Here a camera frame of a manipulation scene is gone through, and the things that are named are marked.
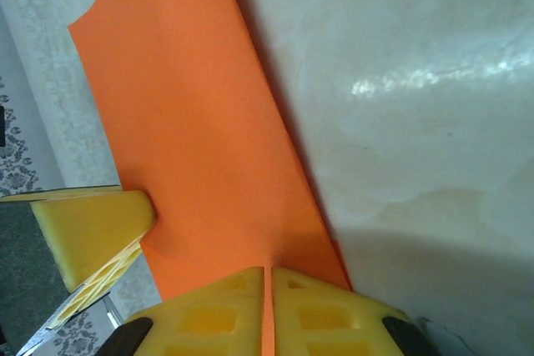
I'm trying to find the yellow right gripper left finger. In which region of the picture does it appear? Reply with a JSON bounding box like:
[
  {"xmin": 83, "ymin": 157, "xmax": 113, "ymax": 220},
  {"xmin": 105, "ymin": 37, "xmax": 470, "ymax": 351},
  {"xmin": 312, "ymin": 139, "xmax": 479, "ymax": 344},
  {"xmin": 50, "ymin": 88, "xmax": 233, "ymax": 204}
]
[{"xmin": 102, "ymin": 266, "xmax": 267, "ymax": 356}]

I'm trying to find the orange square paper sheet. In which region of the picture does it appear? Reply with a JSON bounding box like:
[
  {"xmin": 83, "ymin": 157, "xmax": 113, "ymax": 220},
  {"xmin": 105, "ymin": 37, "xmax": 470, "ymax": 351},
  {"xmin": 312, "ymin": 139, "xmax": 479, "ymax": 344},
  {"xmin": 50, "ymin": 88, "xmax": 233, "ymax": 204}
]
[{"xmin": 68, "ymin": 0, "xmax": 354, "ymax": 356}]

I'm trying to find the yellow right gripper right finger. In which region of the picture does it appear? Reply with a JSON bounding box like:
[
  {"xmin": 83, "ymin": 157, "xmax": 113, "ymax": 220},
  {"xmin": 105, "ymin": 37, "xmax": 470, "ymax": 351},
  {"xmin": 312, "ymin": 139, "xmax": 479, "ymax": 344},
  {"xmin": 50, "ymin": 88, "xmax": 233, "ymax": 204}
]
[{"xmin": 270, "ymin": 267, "xmax": 431, "ymax": 356}]

